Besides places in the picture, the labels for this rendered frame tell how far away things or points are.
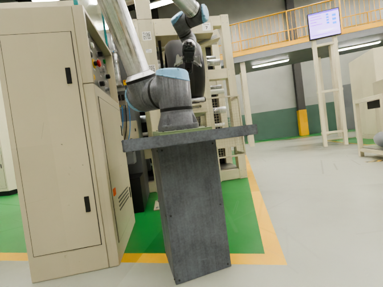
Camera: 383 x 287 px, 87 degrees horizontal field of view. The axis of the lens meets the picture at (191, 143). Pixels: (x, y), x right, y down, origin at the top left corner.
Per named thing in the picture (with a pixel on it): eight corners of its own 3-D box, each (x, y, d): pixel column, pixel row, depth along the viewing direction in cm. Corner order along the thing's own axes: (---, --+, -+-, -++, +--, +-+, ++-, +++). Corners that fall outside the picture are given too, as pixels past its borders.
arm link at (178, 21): (187, 7, 121) (196, 27, 129) (172, 14, 128) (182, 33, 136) (181, 14, 117) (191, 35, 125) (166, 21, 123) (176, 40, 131)
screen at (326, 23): (309, 40, 437) (306, 14, 435) (309, 41, 441) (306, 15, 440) (341, 33, 423) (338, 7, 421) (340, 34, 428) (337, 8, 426)
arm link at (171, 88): (179, 106, 83) (174, 61, 81) (149, 110, 93) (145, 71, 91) (199, 106, 96) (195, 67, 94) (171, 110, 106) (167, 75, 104)
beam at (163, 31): (154, 36, 203) (153, 20, 203) (155, 47, 229) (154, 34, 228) (214, 32, 211) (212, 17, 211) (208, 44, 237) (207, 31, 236)
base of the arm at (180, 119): (204, 127, 89) (202, 103, 88) (161, 132, 83) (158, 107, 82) (191, 127, 107) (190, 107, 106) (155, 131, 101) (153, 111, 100)
